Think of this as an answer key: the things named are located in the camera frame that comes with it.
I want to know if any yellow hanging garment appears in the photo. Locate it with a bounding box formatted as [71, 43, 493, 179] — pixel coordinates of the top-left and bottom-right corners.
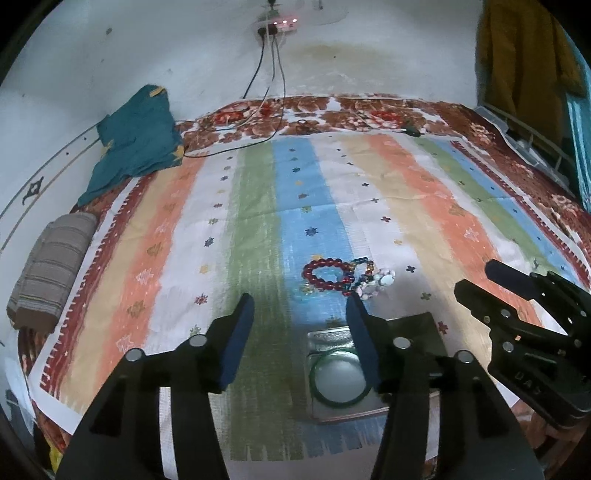
[475, 0, 585, 148]

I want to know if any grey cable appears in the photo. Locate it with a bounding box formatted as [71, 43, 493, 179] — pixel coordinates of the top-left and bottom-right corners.
[276, 34, 288, 100]

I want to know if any rolled grey striped cloth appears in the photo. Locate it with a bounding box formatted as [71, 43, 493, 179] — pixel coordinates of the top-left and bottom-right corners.
[7, 212, 99, 330]

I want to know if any white power strip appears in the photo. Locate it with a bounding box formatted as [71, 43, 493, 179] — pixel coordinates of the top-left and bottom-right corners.
[256, 16, 298, 35]

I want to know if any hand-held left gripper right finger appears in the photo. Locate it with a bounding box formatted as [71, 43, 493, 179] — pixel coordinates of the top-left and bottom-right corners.
[346, 293, 546, 480]

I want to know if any striped woven mat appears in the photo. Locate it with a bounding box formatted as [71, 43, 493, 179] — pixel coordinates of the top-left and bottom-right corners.
[28, 131, 585, 462]

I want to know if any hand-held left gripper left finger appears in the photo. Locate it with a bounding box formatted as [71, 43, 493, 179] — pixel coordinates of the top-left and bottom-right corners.
[55, 292, 256, 480]

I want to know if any teal cloth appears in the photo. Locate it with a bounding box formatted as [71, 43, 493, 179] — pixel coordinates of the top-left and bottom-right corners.
[76, 84, 185, 208]

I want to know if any teal curtain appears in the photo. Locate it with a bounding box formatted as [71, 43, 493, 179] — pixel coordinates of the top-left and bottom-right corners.
[566, 88, 591, 208]

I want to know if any green bangle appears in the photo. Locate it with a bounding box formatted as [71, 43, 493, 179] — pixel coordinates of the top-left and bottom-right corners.
[310, 351, 372, 407]

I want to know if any black cable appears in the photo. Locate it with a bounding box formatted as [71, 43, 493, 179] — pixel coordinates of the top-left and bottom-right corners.
[175, 32, 284, 158]

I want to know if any multicolour bead bracelet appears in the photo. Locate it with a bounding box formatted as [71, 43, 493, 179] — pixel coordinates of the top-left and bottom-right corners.
[342, 257, 376, 296]

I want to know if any red bead bracelet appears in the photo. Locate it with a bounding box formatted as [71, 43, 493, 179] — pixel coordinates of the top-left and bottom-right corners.
[302, 258, 354, 292]

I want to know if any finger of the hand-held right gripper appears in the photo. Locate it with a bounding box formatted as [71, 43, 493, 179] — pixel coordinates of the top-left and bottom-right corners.
[454, 278, 528, 336]
[485, 258, 537, 302]

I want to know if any white stone bracelet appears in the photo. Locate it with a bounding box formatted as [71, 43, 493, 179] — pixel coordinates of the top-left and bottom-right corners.
[355, 270, 398, 301]

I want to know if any metal tin box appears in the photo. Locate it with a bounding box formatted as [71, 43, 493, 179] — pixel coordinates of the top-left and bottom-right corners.
[305, 311, 451, 423]

